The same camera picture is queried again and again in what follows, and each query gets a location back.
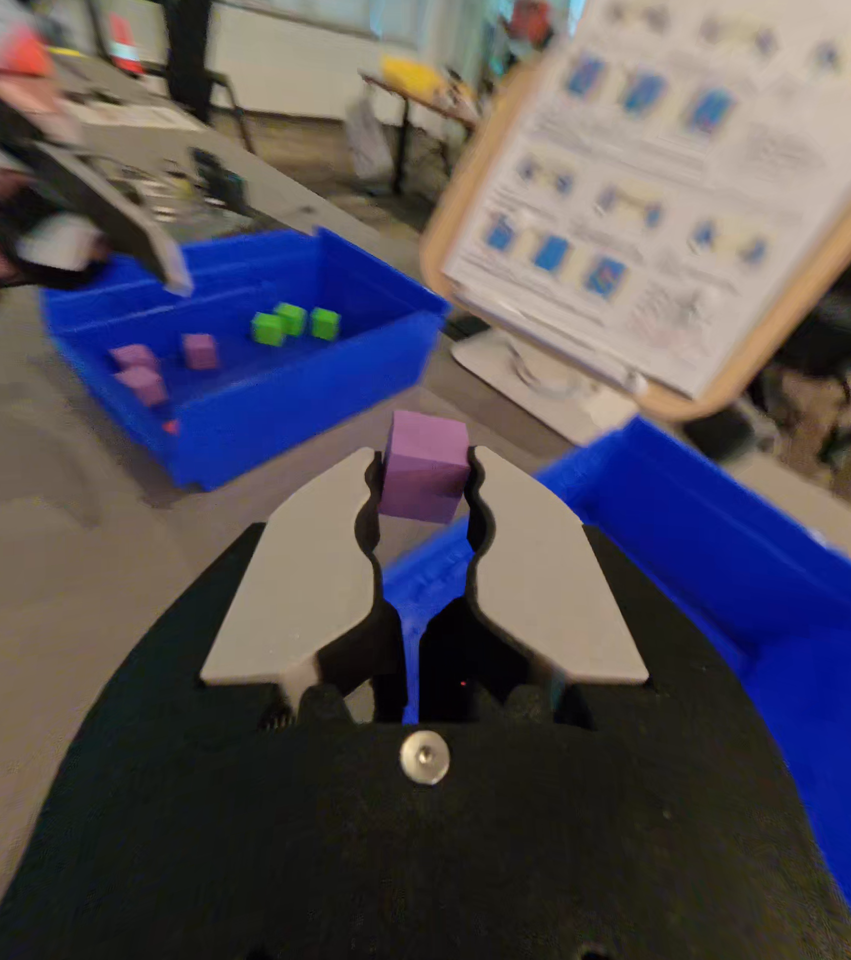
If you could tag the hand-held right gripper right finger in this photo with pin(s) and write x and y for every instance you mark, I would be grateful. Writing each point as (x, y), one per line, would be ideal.
(557, 592)

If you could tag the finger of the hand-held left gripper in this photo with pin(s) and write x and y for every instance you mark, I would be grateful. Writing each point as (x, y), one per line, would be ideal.
(125, 217)

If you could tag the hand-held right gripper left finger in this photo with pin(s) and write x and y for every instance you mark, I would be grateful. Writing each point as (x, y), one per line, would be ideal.
(294, 592)

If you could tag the blue plastic bin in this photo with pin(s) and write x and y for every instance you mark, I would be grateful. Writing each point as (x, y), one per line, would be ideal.
(283, 420)
(770, 600)

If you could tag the grey desk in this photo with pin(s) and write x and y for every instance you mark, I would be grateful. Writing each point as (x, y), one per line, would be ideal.
(58, 562)

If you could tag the orange plastic box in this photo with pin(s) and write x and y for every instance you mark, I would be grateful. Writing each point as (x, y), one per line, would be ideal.
(20, 52)

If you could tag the black battery charger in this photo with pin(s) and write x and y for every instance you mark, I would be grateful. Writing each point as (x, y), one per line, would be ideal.
(219, 187)

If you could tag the small traffic cone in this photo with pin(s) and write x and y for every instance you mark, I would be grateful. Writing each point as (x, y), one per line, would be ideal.
(124, 45)

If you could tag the black power brick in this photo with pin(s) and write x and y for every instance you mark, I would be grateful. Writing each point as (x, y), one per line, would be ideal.
(718, 435)

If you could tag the white board stand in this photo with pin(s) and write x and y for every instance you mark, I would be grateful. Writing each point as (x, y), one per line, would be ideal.
(485, 367)

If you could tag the hanging laminated card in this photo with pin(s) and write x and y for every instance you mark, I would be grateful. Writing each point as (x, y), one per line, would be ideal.
(369, 142)

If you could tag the yellow box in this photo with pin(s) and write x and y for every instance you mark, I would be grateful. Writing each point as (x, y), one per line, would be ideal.
(407, 75)

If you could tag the wooden table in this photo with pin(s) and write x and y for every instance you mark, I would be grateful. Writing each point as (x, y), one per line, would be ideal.
(425, 101)

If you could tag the printed instruction sheet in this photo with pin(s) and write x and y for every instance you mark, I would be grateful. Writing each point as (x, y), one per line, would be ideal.
(658, 187)

